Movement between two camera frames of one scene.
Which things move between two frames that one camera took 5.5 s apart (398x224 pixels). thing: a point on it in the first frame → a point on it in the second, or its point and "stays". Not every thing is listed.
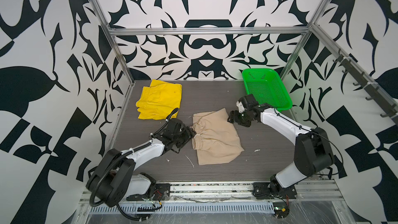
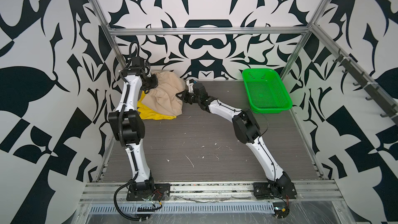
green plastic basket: x=264 y=84 stays
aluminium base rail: x=329 y=191 stays
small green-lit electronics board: x=281 y=209 stays
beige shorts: x=216 y=140 → x=162 y=98
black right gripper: x=233 y=115 → x=185 y=97
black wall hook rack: x=359 y=77 stays
